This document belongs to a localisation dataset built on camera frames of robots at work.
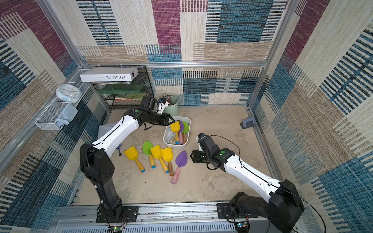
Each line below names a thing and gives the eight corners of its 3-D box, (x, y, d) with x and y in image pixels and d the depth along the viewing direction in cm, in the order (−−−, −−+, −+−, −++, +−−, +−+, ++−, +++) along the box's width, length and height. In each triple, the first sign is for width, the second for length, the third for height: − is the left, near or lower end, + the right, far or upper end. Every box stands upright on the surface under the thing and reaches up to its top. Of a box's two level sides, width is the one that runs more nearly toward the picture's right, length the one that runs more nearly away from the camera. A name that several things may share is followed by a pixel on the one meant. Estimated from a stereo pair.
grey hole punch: (243, 129, 108) (244, 126, 105) (238, 124, 112) (240, 120, 109) (256, 125, 111) (257, 122, 108) (251, 119, 114) (252, 116, 111)
